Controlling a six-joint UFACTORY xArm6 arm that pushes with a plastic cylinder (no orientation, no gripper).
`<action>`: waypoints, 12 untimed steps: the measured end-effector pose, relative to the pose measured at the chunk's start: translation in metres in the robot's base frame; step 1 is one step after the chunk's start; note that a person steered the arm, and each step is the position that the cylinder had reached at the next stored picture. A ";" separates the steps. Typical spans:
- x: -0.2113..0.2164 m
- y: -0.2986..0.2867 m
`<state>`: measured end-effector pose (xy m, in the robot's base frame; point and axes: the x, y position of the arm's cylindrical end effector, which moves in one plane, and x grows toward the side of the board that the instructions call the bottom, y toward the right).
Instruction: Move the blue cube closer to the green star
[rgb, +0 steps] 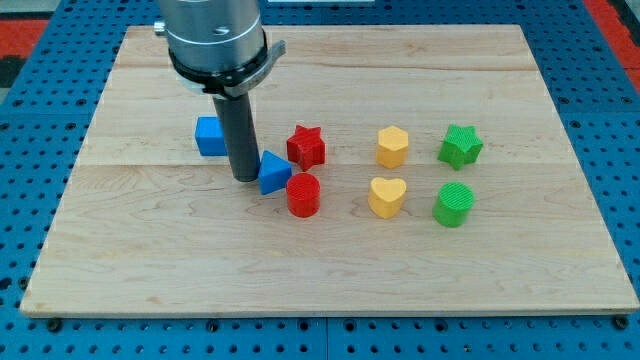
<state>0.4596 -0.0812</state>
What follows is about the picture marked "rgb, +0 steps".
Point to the blue cube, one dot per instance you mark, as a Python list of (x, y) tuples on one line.
[(209, 137)]

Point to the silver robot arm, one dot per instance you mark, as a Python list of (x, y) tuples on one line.
[(218, 45)]

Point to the red star block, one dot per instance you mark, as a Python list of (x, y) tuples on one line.
[(306, 148)]

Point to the green star block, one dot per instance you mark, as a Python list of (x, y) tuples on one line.
[(460, 146)]

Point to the red cylinder block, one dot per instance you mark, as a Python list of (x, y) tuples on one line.
[(303, 195)]

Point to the blue triangular prism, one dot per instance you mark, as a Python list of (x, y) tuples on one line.
[(274, 173)]

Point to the yellow heart block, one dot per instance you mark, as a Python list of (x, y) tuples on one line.
[(386, 196)]

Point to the yellow hexagon block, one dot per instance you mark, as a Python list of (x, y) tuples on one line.
[(392, 147)]

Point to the wooden board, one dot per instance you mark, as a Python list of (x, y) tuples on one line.
[(148, 228)]

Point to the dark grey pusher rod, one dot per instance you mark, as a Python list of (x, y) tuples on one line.
[(238, 130)]

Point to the green cylinder block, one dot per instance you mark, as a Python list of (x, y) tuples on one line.
[(453, 204)]

